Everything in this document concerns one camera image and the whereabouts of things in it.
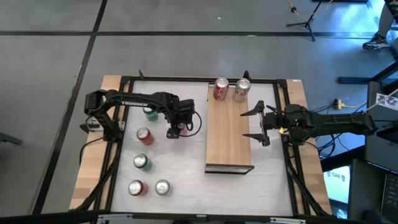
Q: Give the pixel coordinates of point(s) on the black keyboard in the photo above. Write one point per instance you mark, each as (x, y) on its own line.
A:
(391, 199)

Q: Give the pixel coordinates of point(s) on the red Coke can white script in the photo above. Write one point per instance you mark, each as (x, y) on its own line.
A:
(221, 90)
(184, 130)

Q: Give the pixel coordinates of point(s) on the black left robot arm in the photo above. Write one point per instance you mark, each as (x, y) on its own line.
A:
(133, 103)

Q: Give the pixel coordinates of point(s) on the white SA6 sign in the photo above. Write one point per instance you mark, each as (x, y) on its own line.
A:
(337, 186)

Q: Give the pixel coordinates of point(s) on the green Sprite can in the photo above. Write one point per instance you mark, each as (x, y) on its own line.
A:
(140, 160)
(151, 115)

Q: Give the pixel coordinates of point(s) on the grey floor object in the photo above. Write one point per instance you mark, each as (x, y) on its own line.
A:
(9, 138)

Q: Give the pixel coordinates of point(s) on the white patterned label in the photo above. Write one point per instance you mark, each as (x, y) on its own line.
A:
(387, 101)

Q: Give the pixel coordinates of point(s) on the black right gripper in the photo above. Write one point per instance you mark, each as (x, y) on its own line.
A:
(276, 123)

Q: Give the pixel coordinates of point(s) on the wooden shelf black metal frame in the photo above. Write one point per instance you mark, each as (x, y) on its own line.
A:
(228, 140)

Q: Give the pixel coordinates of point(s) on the person's shoe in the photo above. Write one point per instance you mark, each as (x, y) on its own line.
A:
(376, 43)

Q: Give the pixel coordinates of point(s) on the black desk foot bar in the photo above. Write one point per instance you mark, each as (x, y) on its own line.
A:
(354, 80)

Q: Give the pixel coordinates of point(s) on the black aluminium table frame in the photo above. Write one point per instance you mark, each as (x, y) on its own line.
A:
(186, 78)

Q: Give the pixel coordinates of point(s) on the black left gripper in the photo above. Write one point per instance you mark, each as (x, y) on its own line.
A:
(174, 121)

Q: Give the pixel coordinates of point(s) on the yellow power strip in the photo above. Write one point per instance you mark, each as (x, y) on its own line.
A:
(337, 104)

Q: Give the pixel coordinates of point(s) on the black side desk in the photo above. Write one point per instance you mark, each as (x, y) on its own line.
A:
(363, 193)

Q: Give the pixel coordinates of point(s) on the black tripod stand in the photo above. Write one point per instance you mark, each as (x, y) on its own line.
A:
(308, 24)

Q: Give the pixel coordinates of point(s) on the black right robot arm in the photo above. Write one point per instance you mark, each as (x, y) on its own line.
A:
(335, 124)

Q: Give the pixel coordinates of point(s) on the silver Diet Coke can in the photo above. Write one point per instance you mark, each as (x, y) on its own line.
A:
(162, 187)
(242, 91)

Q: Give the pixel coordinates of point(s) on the silver aluminium bracket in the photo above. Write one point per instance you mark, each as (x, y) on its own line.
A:
(287, 221)
(115, 217)

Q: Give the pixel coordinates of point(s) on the red can black script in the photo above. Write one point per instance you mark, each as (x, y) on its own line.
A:
(143, 133)
(136, 187)

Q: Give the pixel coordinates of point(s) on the white glossy table board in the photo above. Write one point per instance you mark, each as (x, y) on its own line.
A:
(186, 193)

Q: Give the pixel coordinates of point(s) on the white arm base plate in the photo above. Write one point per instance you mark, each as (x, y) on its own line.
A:
(121, 126)

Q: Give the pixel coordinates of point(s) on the person's leg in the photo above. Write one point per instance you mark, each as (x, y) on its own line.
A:
(385, 20)

